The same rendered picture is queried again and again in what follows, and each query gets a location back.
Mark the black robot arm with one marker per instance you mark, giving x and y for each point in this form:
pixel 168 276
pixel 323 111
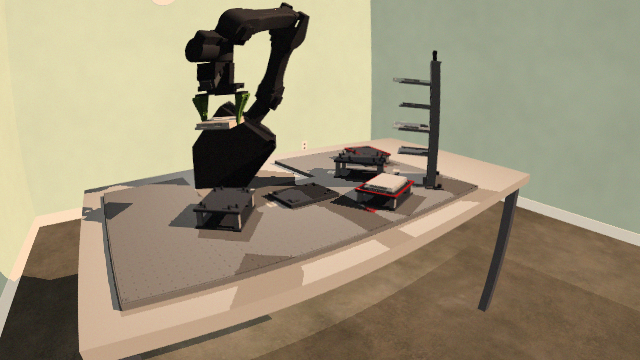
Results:
pixel 239 24

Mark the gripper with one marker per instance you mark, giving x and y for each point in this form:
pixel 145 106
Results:
pixel 241 98

